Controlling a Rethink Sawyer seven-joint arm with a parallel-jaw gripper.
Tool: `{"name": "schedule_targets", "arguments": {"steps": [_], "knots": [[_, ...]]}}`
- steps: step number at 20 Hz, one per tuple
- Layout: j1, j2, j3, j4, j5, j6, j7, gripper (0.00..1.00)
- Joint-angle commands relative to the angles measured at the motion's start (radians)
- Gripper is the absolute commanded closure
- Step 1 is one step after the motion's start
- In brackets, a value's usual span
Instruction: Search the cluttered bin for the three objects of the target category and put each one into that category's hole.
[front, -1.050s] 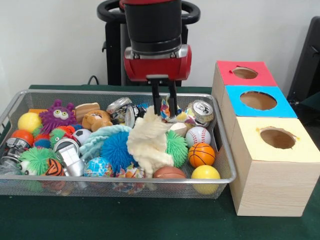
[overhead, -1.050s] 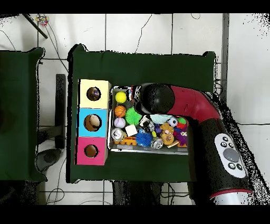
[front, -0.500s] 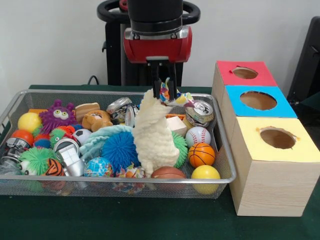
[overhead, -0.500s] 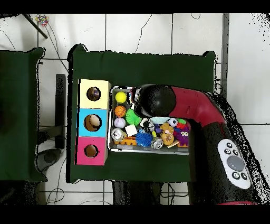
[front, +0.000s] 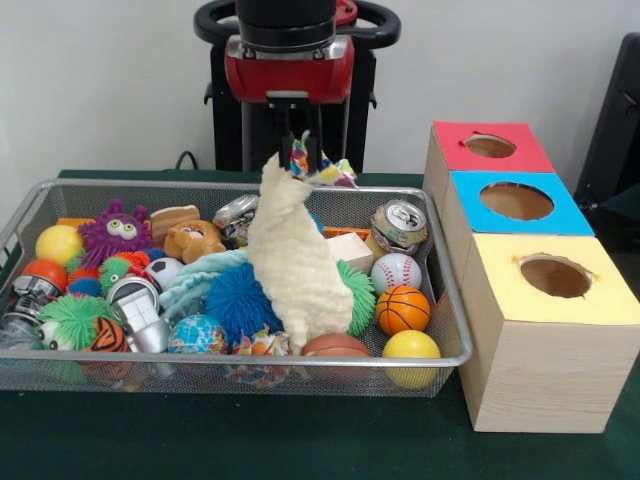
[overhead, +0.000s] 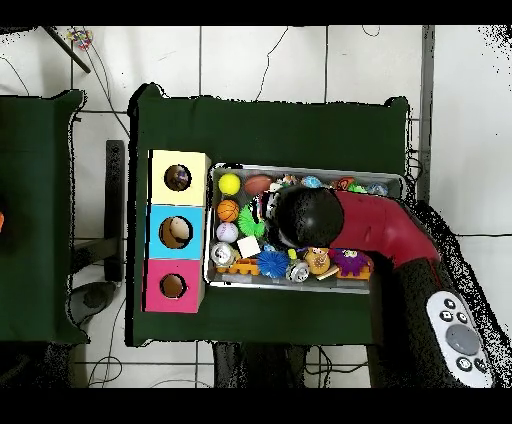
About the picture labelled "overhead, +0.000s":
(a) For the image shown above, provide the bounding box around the wire mesh bin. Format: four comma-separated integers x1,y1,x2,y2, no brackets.
204,162,405,295

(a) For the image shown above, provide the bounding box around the wooden box with three holes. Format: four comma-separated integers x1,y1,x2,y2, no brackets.
141,149,212,314

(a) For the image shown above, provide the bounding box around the thin black floor cable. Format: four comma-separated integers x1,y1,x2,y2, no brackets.
254,25,290,103

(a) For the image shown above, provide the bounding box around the brown football toy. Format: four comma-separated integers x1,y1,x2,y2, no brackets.
243,174,274,197

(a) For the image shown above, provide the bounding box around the crushed silver can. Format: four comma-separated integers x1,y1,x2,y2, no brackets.
286,259,312,284

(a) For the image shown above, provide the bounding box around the yellow foam ball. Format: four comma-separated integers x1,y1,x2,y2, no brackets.
217,172,242,197

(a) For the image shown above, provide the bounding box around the green spiky ball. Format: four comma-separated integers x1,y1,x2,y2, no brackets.
237,203,267,239

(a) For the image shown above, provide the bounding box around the black rod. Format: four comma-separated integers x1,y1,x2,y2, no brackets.
40,25,93,75

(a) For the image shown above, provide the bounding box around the small multicoloured toy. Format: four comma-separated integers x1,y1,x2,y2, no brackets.
66,27,95,52

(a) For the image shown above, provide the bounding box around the black power cable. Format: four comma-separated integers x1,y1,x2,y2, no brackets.
455,231,512,240

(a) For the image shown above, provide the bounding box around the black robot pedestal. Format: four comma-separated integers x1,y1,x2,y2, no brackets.
211,341,308,388

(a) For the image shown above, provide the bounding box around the dark green table cloth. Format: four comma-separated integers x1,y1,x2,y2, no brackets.
124,82,411,357
0,89,91,347

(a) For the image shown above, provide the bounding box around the orange basketball toy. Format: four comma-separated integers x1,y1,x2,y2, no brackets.
216,198,241,224

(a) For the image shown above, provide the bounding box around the purple spiky monster toy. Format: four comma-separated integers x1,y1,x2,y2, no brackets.
329,247,373,278

